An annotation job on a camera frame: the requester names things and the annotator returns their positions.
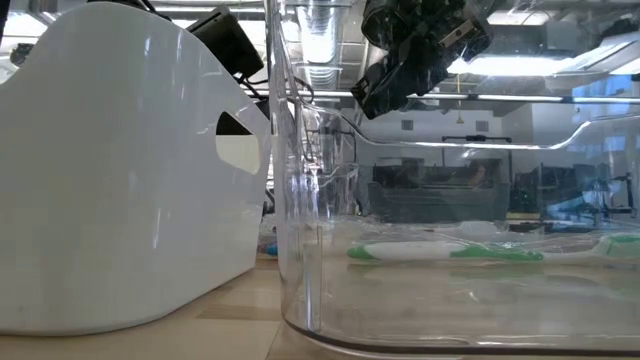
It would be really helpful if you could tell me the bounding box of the green toothbrush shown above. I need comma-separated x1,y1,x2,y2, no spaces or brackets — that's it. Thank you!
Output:
346,231,640,265

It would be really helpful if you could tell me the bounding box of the dark equipment shelf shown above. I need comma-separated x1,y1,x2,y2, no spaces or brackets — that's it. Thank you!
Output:
372,159,506,189

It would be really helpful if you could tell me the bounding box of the white plastic bin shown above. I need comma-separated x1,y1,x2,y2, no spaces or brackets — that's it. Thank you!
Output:
0,1,275,337

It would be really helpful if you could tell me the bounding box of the blue robot workstation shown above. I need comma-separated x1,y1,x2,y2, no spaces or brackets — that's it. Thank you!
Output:
514,164,639,226

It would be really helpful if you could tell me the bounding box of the clear plastic bin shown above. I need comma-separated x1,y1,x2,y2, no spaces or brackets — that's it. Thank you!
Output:
263,0,640,360

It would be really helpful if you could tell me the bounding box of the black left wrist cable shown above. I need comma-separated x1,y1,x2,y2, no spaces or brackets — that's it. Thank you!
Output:
232,72,315,104

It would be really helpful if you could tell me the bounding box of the ribbed silver ventilation duct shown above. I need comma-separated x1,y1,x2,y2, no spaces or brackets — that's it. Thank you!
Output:
297,0,342,92

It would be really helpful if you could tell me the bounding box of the silver overhead rail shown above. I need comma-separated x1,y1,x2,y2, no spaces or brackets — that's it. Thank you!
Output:
244,89,640,104

